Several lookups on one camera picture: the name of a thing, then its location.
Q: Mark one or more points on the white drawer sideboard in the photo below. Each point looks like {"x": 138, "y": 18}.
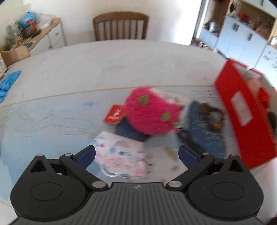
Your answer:
{"x": 49, "y": 38}

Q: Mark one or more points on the wooden chair behind table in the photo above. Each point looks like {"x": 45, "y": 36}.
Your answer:
{"x": 120, "y": 25}

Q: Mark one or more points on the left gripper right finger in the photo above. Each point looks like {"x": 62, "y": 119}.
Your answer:
{"x": 197, "y": 166}

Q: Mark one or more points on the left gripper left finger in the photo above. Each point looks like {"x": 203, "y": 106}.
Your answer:
{"x": 76, "y": 165}

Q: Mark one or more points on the floral fabric pouch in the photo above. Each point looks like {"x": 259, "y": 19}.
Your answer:
{"x": 119, "y": 156}

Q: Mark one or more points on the blue patterned cloth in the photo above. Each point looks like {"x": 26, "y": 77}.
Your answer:
{"x": 202, "y": 129}

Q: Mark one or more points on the white tall cabinet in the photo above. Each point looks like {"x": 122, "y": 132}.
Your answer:
{"x": 239, "y": 42}

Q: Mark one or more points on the red and white cardboard box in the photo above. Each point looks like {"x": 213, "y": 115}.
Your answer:
{"x": 250, "y": 101}

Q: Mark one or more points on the blue gloves on table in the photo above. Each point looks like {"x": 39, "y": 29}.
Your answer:
{"x": 7, "y": 83}

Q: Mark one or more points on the pink strawberry plush hat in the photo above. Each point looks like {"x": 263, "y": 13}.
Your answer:
{"x": 152, "y": 111}

